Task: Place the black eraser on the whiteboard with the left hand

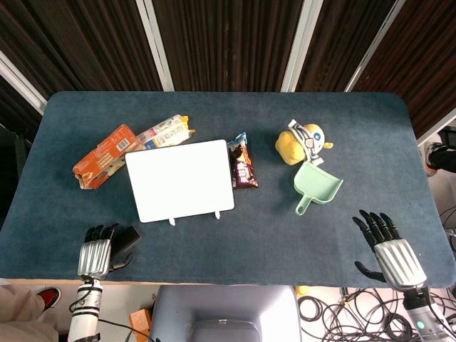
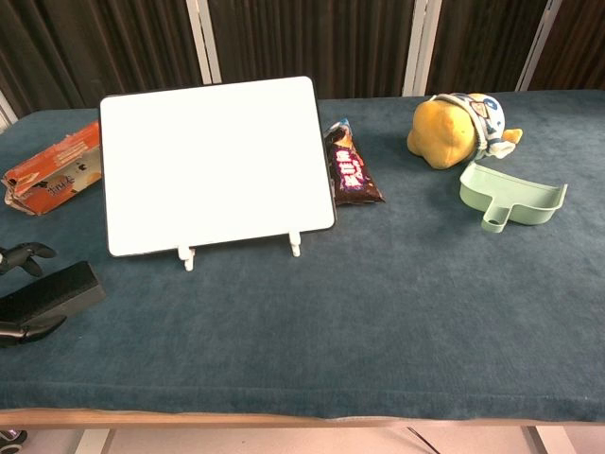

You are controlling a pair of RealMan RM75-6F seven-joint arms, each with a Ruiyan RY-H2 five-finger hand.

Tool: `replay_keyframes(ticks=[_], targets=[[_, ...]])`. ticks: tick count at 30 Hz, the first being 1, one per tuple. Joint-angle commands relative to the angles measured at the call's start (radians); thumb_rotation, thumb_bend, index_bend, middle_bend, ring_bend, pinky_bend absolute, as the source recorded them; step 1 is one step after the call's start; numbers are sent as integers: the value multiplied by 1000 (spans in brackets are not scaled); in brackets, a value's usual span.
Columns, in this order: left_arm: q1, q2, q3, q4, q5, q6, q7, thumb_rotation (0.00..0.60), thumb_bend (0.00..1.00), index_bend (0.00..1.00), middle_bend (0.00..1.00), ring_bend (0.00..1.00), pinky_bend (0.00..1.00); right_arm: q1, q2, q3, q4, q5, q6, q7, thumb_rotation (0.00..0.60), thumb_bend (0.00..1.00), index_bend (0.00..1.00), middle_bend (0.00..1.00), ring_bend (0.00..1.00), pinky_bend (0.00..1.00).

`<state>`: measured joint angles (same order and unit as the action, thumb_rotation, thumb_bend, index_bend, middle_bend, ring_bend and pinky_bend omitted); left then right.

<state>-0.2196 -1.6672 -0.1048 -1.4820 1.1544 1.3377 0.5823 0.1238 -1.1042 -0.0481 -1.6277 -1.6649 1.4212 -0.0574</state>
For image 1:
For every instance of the orange block on floor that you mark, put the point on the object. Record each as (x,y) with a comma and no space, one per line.
(140,320)

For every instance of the small black box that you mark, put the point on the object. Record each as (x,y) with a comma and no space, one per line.
(124,239)

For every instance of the white whiteboard on stand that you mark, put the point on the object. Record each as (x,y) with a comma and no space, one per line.
(180,180)

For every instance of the yellow plush duck toy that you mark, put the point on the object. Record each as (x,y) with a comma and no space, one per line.
(303,142)

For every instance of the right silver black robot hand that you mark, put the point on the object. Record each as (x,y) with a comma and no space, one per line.
(395,254)

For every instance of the mint green plastic dustpan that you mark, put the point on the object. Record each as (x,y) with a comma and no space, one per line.
(315,185)

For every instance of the black white shoe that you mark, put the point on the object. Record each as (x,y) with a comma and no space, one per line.
(432,156)

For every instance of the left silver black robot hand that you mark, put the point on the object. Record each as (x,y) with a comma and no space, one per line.
(94,253)

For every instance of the yellow object on floor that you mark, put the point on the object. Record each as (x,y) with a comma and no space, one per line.
(303,290)

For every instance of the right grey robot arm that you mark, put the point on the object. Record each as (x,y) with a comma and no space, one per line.
(422,315)

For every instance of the dark brown snack bag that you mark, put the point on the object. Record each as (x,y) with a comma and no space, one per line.
(243,164)

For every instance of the red black shoe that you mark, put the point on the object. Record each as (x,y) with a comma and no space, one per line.
(50,297)

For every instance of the beige trouser leg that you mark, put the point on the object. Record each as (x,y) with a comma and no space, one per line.
(25,315)

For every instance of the white yellow snack packet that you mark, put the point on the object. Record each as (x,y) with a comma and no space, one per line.
(165,134)

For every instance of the dark blue table cloth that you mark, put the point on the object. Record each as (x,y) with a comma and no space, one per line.
(228,189)

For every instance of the orange cardboard snack box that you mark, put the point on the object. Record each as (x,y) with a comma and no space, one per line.
(105,156)

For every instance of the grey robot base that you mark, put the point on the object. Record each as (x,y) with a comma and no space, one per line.
(224,313)

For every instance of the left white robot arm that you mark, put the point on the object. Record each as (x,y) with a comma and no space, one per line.
(85,310)

